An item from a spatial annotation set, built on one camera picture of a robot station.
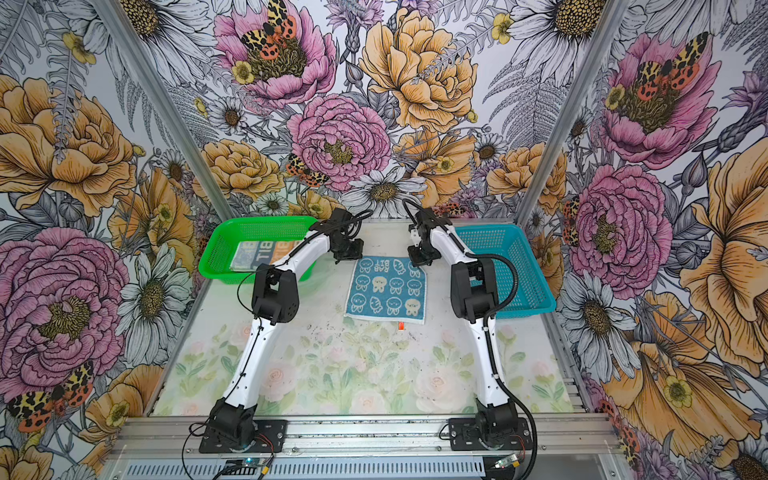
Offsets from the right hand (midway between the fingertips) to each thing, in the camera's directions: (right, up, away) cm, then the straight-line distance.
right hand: (420, 267), depth 106 cm
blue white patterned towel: (-11, -7, -4) cm, 14 cm away
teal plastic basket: (+39, -9, -1) cm, 40 cm away
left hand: (-22, +2, +3) cm, 22 cm away
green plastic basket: (-70, +4, -1) cm, 70 cm away
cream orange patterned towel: (-60, +4, 0) cm, 60 cm away
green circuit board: (-43, -43, -35) cm, 70 cm away
